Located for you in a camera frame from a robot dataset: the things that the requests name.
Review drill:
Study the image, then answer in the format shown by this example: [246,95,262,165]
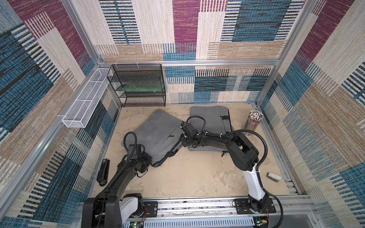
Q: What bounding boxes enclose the black wire mesh shelf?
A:
[107,64,166,107]

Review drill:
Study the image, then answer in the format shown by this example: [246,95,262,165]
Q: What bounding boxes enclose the black stapler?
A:
[97,159,110,187]

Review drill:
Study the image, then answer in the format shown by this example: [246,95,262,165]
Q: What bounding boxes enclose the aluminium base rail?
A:
[71,195,314,228]

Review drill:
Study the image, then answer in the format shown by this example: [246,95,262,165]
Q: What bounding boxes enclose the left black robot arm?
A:
[81,144,152,228]

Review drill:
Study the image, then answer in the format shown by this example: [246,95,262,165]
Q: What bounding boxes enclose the white wire mesh basket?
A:
[62,68,108,128]

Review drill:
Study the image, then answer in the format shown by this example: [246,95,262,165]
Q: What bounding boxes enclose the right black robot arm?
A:
[181,122,269,213]

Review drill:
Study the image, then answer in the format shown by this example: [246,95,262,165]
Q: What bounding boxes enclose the white eraser block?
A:
[267,172,282,182]

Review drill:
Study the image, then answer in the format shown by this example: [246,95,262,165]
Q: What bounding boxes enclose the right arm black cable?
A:
[185,115,283,228]

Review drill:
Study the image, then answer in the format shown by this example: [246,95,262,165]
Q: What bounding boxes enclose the cup of pencils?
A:
[244,110,264,131]

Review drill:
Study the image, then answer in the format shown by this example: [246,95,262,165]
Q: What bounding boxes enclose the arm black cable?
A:
[96,131,139,228]
[185,115,283,228]

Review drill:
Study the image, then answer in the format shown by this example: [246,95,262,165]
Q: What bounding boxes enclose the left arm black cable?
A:
[96,131,139,228]

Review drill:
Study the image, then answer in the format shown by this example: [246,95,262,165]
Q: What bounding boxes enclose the green tray on shelf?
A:
[116,83,163,92]

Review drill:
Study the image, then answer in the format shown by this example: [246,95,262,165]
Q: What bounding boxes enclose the grey laptop bag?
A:
[134,109,182,168]
[188,105,233,152]

